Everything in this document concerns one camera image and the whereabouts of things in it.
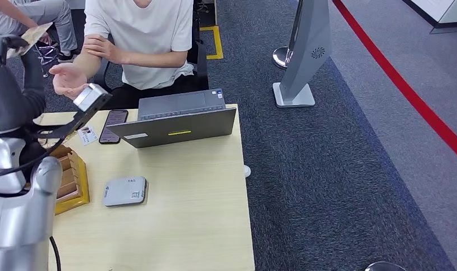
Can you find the person's right hand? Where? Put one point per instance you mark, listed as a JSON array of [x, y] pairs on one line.
[[67, 80]]

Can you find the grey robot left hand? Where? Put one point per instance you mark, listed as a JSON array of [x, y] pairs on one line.
[[8, 97]]

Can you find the person's left hand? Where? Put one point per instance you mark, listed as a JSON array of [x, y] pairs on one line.
[[101, 48]]

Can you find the gold room key card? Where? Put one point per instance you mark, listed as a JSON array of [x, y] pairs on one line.
[[34, 35]]

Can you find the white ID card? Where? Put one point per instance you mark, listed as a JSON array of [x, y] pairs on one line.
[[87, 135]]

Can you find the person's left forearm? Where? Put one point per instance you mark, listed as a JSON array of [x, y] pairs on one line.
[[153, 60]]

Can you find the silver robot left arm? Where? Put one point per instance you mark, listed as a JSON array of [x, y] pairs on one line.
[[15, 217]]

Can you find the person's right forearm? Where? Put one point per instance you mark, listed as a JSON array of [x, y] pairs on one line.
[[87, 63]]

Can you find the seated person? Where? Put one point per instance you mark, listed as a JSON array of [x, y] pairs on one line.
[[53, 15]]

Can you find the wooden card organizer yellow base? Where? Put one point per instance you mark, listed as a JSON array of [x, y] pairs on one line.
[[71, 179]]

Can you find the grey card reader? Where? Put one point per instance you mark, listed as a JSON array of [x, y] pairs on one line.
[[124, 191]]

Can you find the chrome base stool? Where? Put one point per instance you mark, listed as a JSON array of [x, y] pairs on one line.
[[47, 56]]

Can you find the black smartphone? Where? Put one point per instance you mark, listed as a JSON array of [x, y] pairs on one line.
[[114, 125]]

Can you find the grey laptop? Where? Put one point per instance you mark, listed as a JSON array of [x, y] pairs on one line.
[[174, 131]]

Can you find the chrome stanchion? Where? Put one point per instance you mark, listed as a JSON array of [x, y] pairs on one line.
[[280, 57]]

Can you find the white round table foot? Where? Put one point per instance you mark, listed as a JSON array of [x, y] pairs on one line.
[[247, 171]]

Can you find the grey kiosk stand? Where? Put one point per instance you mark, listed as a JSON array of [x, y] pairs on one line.
[[305, 55]]

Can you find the white counter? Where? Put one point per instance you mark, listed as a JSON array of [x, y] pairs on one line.
[[451, 10]]

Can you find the chrome round base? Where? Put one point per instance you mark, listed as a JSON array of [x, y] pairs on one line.
[[384, 266]]

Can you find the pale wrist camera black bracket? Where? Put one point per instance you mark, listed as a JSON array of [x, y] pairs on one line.
[[90, 97]]

